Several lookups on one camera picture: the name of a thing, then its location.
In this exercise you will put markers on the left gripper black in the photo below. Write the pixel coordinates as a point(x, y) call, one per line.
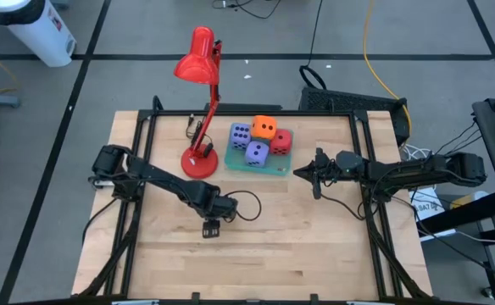
point(218, 207)

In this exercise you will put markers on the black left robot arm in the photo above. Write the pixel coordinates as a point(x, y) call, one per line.
point(162, 180)

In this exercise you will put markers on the white labelled box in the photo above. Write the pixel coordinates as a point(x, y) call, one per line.
point(427, 207)

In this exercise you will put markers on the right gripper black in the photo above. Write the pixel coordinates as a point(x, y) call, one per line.
point(345, 167)

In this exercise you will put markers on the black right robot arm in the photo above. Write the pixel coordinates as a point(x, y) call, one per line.
point(404, 171)

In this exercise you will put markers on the red desk lamp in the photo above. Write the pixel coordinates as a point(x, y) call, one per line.
point(198, 163)

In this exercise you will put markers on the large orange foam die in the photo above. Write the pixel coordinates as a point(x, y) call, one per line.
point(258, 131)

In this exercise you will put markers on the white trash bin black bag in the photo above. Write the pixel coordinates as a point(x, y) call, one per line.
point(40, 38)

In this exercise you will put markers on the black aluminium table frame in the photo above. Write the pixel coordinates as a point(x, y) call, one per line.
point(247, 113)

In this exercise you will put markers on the large red foam die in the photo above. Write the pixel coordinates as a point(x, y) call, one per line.
point(277, 146)

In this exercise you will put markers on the large purple foam die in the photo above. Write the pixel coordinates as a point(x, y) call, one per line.
point(251, 159)
point(240, 136)

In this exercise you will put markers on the black perforated computer case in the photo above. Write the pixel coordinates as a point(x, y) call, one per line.
point(349, 101)

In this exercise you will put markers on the silver aluminium bar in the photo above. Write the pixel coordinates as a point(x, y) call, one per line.
point(135, 302)
point(370, 303)

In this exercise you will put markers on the teal translucent plastic bin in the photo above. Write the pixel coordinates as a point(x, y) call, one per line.
point(235, 167)

